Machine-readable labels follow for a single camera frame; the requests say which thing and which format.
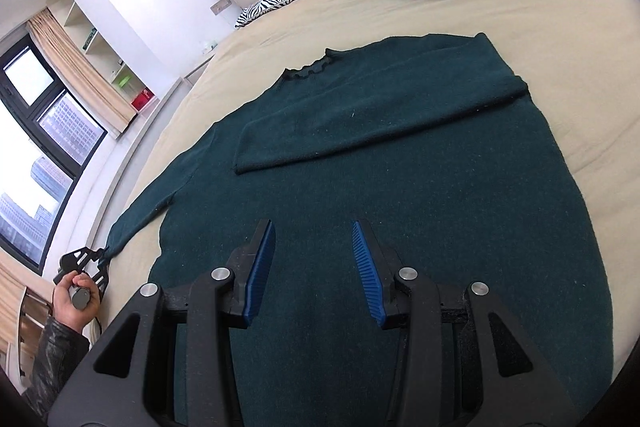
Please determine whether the white wall shelf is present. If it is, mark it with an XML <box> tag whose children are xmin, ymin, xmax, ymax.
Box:
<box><xmin>54</xmin><ymin>0</ymin><xmax>157</xmax><ymax>114</ymax></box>

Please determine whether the black framed window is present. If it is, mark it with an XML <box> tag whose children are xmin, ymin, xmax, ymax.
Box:
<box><xmin>0</xmin><ymin>34</ymin><xmax>109</xmax><ymax>279</ymax></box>

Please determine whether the person's left forearm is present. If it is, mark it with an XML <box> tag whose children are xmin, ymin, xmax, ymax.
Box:
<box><xmin>19</xmin><ymin>314</ymin><xmax>92</xmax><ymax>419</ymax></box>

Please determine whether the red box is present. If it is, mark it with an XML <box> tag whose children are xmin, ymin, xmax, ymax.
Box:
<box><xmin>131</xmin><ymin>89</ymin><xmax>155</xmax><ymax>112</ymax></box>

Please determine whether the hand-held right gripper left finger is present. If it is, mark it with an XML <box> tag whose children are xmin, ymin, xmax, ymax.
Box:
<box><xmin>47</xmin><ymin>219</ymin><xmax>277</xmax><ymax>427</ymax></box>

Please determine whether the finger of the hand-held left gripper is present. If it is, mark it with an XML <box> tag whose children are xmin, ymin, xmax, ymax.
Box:
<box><xmin>59</xmin><ymin>246</ymin><xmax>108</xmax><ymax>272</ymax></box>
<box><xmin>91</xmin><ymin>257</ymin><xmax>112</xmax><ymax>304</ymax></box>

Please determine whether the beige bed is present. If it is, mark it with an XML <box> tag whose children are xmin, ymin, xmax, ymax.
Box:
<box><xmin>87</xmin><ymin>0</ymin><xmax>640</xmax><ymax>427</ymax></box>

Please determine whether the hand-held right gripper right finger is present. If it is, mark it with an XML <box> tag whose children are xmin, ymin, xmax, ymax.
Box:
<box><xmin>351</xmin><ymin>220</ymin><xmax>584</xmax><ymax>427</ymax></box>

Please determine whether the beige striped curtain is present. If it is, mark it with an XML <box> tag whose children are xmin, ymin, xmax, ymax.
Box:
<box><xmin>26</xmin><ymin>8</ymin><xmax>139</xmax><ymax>138</ymax></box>
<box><xmin>0</xmin><ymin>251</ymin><xmax>31</xmax><ymax>345</ymax></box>

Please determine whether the dark green sweater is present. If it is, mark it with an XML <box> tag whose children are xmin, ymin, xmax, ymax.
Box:
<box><xmin>104</xmin><ymin>33</ymin><xmax>614</xmax><ymax>427</ymax></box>

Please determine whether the person's left hand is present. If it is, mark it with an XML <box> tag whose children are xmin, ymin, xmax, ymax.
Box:
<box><xmin>51</xmin><ymin>272</ymin><xmax>99</xmax><ymax>334</ymax></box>

